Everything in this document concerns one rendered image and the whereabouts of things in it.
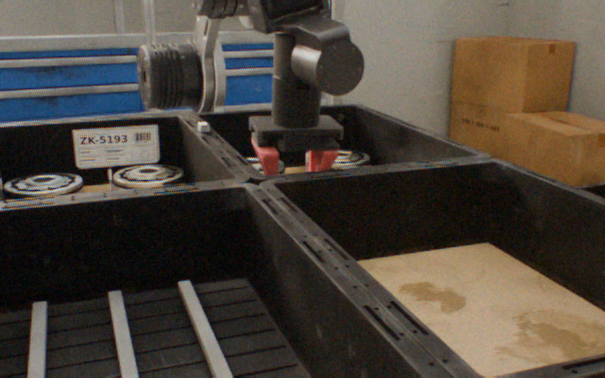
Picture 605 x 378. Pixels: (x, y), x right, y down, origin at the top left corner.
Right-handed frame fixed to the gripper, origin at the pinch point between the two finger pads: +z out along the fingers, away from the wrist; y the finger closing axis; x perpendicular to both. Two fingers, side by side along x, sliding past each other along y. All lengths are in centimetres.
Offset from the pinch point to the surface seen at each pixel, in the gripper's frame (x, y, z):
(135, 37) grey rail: 205, -16, 9
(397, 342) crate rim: -43.7, -4.5, -7.7
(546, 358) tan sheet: -33.6, 13.7, 2.4
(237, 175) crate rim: -7.4, -8.0, -5.3
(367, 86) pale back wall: 320, 128, 52
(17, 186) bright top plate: 17.7, -34.3, 3.9
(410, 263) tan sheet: -13.0, 10.6, 3.8
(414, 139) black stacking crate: 10.1, 20.1, -3.6
